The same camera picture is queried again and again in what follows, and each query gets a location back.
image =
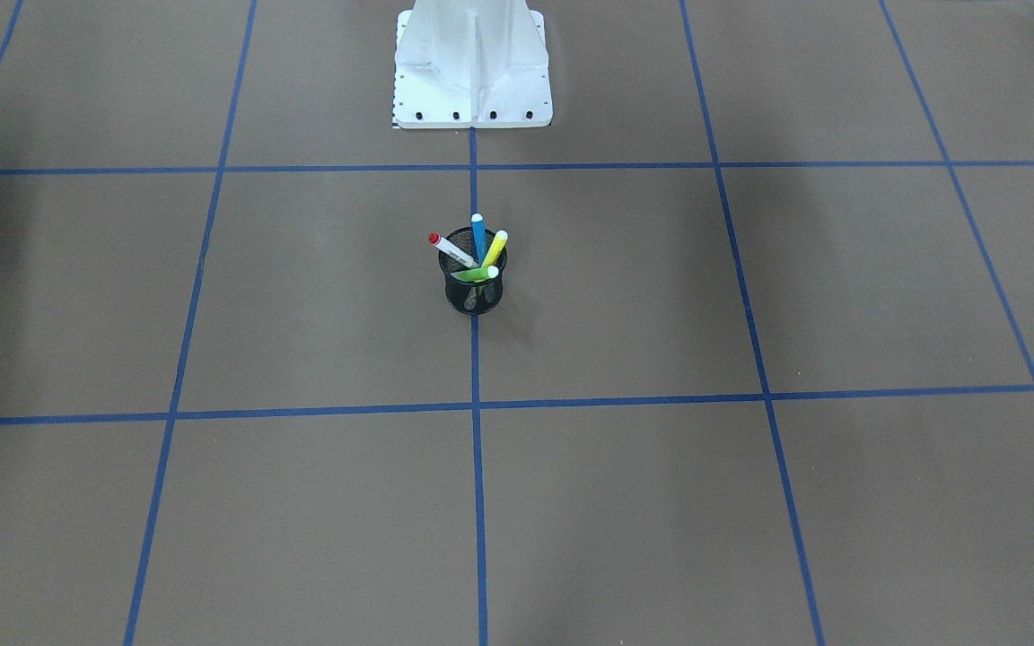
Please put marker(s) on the black mesh pen cup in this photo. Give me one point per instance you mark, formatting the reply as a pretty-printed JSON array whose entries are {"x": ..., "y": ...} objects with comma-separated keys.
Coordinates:
[{"x": 472, "y": 298}]

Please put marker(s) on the blue marker pen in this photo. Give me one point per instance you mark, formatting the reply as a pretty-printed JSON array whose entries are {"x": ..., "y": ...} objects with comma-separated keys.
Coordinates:
[{"x": 480, "y": 239}]

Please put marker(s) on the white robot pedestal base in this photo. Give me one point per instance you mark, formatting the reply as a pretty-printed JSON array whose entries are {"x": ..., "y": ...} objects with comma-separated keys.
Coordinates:
[{"x": 479, "y": 64}]

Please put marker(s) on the yellow highlighter pen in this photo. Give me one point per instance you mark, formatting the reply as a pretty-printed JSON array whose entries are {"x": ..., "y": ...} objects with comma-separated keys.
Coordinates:
[{"x": 495, "y": 249}]

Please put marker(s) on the green highlighter pen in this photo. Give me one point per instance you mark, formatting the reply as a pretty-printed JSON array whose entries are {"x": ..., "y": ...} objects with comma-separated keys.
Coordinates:
[{"x": 476, "y": 275}]

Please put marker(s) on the red capped white marker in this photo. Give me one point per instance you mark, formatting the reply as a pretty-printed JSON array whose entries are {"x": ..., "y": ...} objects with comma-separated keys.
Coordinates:
[{"x": 452, "y": 251}]

